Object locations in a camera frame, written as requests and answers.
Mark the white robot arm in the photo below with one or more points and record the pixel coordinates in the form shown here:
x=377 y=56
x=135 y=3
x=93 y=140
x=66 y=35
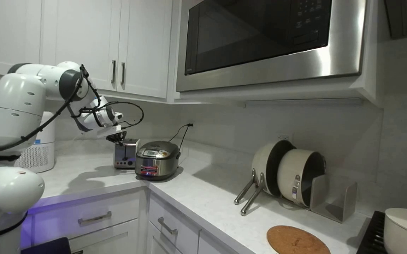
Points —
x=15 y=103

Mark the round cork trivet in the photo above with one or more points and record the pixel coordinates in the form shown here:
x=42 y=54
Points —
x=296 y=240

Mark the stainless steel microwave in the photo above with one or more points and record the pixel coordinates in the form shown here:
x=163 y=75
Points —
x=261 y=32

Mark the grey metal pan rack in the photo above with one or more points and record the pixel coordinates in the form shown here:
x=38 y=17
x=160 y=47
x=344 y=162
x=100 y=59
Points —
x=347 y=199

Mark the white upper cabinet door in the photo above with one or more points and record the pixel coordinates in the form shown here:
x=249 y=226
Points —
x=78 y=37
x=148 y=42
x=6 y=32

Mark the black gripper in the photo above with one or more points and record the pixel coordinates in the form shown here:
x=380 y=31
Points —
x=118 y=133

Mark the silver rice cooker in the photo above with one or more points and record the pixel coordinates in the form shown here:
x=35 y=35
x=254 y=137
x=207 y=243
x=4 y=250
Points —
x=156 y=159

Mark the white pot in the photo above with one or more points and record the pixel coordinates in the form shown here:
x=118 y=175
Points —
x=406 y=230

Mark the stainless steel toaster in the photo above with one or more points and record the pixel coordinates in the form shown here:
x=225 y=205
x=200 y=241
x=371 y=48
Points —
x=127 y=155

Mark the wide white drawer front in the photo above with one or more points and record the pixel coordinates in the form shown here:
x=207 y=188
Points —
x=114 y=206

